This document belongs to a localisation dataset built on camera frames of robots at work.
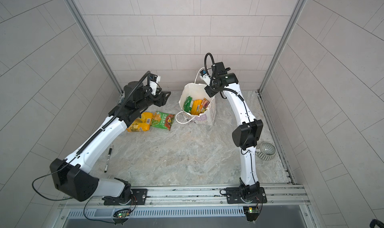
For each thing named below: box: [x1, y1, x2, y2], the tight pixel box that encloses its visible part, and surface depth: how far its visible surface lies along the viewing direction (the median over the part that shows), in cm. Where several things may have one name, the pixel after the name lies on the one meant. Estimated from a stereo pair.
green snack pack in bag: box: [183, 96, 193, 113], surface depth 96 cm
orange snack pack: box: [191, 99, 203, 115], surface depth 95 cm
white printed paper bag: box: [178, 83, 217, 126], surface depth 86 cm
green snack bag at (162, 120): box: [150, 111, 175, 131], surface depth 98 cm
